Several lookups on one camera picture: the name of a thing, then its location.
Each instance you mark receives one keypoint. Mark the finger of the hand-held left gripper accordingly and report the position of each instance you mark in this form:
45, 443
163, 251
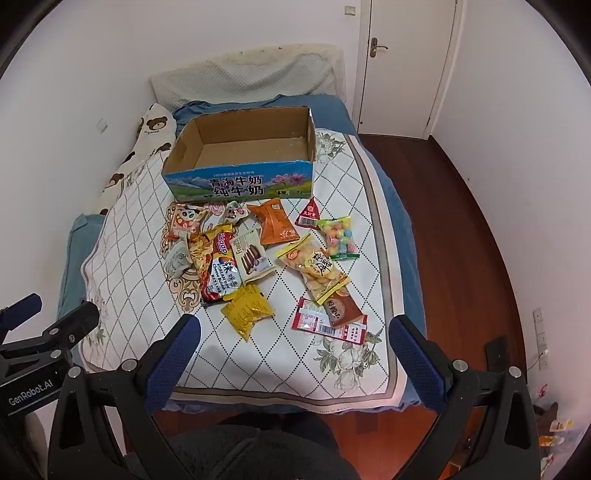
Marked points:
21, 311
69, 323

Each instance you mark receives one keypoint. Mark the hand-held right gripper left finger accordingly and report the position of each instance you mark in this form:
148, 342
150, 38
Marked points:
175, 355

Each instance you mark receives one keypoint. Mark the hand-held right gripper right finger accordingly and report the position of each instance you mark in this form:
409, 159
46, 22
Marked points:
415, 364

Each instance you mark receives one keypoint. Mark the small yellow snack packet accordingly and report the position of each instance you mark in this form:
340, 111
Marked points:
244, 309

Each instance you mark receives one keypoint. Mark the brown snack packet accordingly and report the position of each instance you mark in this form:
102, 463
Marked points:
341, 310

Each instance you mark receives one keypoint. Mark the large yellow pizza print packet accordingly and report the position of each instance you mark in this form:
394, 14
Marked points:
221, 272

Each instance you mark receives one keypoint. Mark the white chocolate stick packet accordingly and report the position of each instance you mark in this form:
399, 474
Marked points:
249, 258

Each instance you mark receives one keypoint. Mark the orange panda print packet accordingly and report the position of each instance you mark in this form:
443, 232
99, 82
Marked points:
187, 221

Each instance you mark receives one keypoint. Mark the clear yellow crisps packet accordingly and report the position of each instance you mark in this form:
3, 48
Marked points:
314, 267

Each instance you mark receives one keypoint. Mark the colourful candy ball bag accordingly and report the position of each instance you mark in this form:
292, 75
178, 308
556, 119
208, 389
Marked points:
339, 237

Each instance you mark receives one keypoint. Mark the orange snack packet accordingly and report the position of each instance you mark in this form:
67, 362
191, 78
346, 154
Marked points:
274, 221

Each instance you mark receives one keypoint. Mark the printed cardboard box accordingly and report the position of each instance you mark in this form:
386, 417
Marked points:
240, 184

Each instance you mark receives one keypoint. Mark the black floor object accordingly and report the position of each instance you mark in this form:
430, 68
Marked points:
498, 350

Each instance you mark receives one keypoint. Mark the grey snack packet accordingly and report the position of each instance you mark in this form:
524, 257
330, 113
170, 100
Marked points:
178, 261

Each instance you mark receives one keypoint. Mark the white diamond pattern quilt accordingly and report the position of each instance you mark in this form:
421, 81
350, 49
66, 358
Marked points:
277, 364

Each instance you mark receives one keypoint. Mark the red and white flat packet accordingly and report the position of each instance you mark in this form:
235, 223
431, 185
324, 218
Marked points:
307, 321

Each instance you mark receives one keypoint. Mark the person's dark fleece clothing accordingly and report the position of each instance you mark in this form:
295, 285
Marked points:
249, 447

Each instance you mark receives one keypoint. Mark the blue bed sheet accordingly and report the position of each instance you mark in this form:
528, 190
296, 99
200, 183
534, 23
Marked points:
397, 221

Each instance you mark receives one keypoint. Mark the pile of colourful clutter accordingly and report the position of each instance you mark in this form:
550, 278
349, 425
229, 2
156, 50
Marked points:
551, 429

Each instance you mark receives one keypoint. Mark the small white snack packet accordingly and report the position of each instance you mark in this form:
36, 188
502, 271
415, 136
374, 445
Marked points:
236, 212

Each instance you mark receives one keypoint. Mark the red triangular snack packet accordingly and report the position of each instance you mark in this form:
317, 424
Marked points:
310, 213

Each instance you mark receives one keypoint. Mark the bear print pillow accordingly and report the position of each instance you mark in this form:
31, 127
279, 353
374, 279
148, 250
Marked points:
152, 124

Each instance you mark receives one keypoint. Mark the white quilted pillow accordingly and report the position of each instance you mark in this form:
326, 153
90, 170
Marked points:
258, 74

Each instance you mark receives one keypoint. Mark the white door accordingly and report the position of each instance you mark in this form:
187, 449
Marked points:
406, 69

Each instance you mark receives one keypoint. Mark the white wall sockets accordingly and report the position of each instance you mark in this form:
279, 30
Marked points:
541, 339

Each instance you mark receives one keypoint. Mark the small white wall plate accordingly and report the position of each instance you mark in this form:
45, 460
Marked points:
101, 124

